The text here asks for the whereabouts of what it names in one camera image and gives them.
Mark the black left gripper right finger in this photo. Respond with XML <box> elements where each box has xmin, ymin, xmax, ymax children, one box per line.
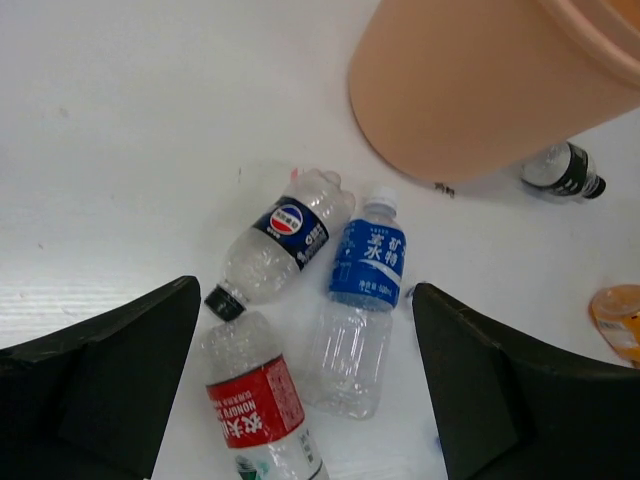
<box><xmin>412</xmin><ymin>283</ymin><xmax>639</xmax><ymax>479</ymax></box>

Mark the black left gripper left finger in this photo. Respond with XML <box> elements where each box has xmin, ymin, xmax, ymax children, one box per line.
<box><xmin>1</xmin><ymin>276</ymin><xmax>201</xmax><ymax>479</ymax></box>

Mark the orange juice bottle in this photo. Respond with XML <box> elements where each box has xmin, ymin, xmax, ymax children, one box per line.
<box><xmin>589</xmin><ymin>284</ymin><xmax>639</xmax><ymax>369</ymax></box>

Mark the blue label clear bottle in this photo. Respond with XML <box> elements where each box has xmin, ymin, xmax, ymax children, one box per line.
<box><xmin>301</xmin><ymin>186</ymin><xmax>407</xmax><ymax>420</ymax></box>

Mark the red label clear bottle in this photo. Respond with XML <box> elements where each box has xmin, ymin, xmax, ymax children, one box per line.
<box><xmin>201</xmin><ymin>312</ymin><xmax>329</xmax><ymax>479</ymax></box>

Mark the Pepsi label clear bottle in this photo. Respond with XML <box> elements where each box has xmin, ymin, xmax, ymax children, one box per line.
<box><xmin>204</xmin><ymin>169</ymin><xmax>356</xmax><ymax>322</ymax></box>

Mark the black label small bottle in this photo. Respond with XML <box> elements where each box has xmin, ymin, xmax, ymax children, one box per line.
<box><xmin>520</xmin><ymin>141</ymin><xmax>607</xmax><ymax>200</ymax></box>

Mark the orange plastic bin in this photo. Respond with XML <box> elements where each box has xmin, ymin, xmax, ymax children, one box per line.
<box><xmin>348</xmin><ymin>0</ymin><xmax>639</xmax><ymax>183</ymax></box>

